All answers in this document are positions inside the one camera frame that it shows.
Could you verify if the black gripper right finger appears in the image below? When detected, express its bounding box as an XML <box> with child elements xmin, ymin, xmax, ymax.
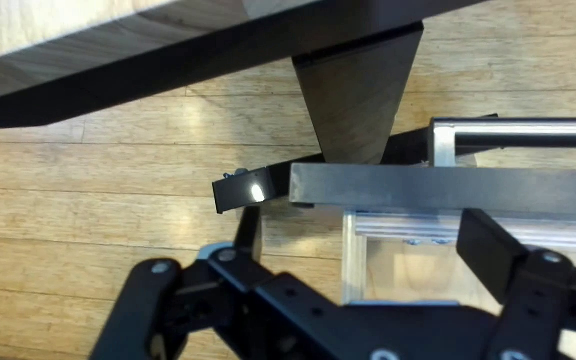
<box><xmin>456</xmin><ymin>207</ymin><xmax>576</xmax><ymax>360</ymax></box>

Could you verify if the dark grey drawer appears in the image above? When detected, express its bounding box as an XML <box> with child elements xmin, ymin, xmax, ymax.
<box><xmin>286</xmin><ymin>116</ymin><xmax>576</xmax><ymax>310</ymax></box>

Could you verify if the black shiny bracket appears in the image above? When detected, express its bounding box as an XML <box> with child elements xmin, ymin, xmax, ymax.
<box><xmin>209</xmin><ymin>166</ymin><xmax>297</xmax><ymax>217</ymax></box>

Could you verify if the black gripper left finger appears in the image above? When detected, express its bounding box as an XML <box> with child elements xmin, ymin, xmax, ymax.
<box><xmin>90</xmin><ymin>207</ymin><xmax>343</xmax><ymax>360</ymax></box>

